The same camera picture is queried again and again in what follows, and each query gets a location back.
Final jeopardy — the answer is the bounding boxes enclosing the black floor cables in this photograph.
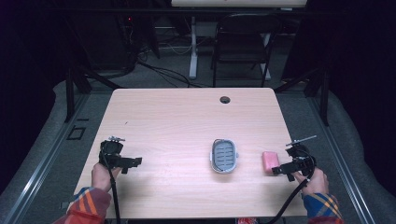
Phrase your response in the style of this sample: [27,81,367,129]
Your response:
[102,18,206,89]

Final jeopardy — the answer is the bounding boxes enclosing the white desk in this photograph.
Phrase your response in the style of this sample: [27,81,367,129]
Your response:
[170,0,308,81]

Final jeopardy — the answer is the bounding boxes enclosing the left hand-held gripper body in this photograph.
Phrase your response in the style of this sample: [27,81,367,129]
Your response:
[99,135,132,170]

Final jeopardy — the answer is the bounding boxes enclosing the person's left hand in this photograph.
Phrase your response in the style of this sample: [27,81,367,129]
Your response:
[91,161,122,193]

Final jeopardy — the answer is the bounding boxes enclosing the pink soap bar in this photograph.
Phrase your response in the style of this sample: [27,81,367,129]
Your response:
[262,150,280,175]

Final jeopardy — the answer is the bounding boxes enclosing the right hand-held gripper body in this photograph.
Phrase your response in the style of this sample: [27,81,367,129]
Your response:
[285,134,318,178]

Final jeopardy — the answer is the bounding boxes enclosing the aluminium floor rail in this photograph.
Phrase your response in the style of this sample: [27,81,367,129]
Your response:
[3,92,92,224]
[306,92,377,224]

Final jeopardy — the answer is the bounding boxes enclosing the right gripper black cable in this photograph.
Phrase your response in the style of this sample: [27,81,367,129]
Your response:
[265,148,318,224]

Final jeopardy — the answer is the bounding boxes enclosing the grey soap dish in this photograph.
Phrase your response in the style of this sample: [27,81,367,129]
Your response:
[209,138,239,175]

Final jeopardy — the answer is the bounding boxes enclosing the black folding chair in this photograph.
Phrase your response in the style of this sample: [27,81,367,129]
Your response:
[211,13,283,89]

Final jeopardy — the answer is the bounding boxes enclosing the black metal stand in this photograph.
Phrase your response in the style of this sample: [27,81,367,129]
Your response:
[64,63,123,123]
[274,66,331,127]

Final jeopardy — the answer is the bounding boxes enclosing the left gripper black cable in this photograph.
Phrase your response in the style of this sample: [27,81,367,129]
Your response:
[100,148,122,224]

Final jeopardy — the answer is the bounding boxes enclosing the person's right hand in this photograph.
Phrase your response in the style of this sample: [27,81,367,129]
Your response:
[292,167,331,197]

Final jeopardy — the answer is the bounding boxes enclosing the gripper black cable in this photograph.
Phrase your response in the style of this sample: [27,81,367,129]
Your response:
[265,148,318,224]
[100,148,122,224]

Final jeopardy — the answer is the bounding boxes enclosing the dark equipment cabinet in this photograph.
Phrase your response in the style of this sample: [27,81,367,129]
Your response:
[88,10,136,72]

